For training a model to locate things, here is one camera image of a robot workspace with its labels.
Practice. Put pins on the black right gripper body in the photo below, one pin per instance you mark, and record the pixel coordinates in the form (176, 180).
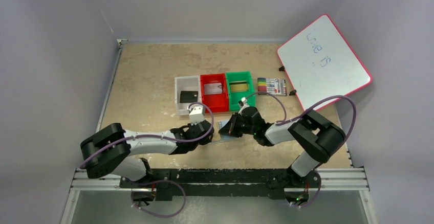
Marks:
(234, 126)

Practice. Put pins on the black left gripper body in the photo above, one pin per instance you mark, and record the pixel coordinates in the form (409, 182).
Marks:
(207, 140)

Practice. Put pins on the beige card holder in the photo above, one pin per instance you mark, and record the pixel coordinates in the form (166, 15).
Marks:
(217, 137)

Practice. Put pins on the red plastic bin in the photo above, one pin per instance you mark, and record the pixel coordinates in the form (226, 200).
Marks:
(218, 102)

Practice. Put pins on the green plastic bin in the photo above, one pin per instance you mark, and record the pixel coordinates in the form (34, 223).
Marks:
(234, 98)

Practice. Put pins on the gold credit card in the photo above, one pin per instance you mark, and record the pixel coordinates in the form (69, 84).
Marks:
(238, 86)

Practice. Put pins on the marker pen pack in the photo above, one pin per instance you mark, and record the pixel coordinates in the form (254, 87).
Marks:
(275, 86)

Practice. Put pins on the white plastic bin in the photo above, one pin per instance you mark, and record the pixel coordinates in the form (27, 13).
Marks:
(187, 90)

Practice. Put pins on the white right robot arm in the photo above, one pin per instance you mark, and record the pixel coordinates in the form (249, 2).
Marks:
(318, 136)

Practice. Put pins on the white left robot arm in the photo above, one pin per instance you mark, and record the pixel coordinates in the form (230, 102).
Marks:
(112, 149)

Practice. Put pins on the black credit card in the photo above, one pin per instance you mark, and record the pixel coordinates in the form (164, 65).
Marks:
(188, 96)

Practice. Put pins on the silver credit card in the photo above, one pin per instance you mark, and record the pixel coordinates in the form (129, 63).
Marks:
(213, 88)

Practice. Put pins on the black whiteboard clip lower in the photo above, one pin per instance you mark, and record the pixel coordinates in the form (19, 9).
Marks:
(292, 93)

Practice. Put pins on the pink framed whiteboard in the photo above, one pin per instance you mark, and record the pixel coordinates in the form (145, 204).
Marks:
(320, 63)

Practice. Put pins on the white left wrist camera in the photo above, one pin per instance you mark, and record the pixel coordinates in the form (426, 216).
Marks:
(196, 114)

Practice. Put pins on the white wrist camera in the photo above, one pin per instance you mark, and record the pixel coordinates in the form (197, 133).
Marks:
(196, 114)
(243, 104)

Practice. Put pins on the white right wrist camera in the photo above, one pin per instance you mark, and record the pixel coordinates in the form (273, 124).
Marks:
(243, 104)

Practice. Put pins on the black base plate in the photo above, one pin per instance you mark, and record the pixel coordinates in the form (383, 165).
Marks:
(272, 183)

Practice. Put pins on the aluminium frame rail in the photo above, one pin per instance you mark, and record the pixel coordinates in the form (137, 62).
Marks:
(331, 179)

